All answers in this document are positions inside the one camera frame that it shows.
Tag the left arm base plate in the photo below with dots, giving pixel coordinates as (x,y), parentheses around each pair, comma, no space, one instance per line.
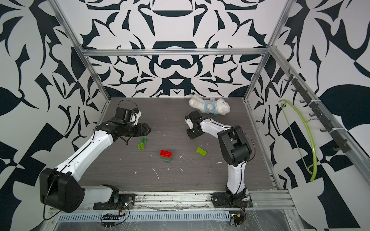
(117,202)

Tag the lime long lego brick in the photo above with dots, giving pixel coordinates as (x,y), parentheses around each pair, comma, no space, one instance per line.
(201,151)

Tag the black wall hook rack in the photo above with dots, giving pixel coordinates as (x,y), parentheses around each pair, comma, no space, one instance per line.
(318,114)

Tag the black connector box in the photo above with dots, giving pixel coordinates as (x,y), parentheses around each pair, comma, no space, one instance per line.
(236,219)
(110,218)

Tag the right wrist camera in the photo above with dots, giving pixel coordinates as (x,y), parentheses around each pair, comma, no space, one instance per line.
(189,122)

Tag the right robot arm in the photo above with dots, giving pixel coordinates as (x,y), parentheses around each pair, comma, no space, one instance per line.
(234,147)

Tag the red lego brick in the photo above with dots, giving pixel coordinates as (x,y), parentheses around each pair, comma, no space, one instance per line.
(166,154)

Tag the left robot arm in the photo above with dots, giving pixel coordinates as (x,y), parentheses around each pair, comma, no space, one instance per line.
(60,188)

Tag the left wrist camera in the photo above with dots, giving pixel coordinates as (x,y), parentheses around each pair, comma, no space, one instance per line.
(136,114)

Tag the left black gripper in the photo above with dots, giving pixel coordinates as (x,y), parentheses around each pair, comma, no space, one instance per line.
(143,131)

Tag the black connector box left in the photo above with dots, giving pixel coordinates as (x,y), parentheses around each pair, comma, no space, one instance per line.
(110,218)

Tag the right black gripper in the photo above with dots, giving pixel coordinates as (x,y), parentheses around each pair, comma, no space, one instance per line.
(191,135)

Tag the green plastic hanger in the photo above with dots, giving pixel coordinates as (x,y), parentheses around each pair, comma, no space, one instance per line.
(304,143)

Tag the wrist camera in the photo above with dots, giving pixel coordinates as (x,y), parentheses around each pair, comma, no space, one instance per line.
(136,114)
(189,122)

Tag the white plush toy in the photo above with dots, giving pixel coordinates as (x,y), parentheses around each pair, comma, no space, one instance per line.
(210,106)

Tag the black connector box right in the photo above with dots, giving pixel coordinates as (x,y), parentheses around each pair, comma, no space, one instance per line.
(236,219)

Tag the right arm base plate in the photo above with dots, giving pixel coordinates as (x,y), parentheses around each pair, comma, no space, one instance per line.
(227,199)

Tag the dark green long lego brick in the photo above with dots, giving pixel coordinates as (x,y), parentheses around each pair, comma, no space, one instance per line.
(166,158)

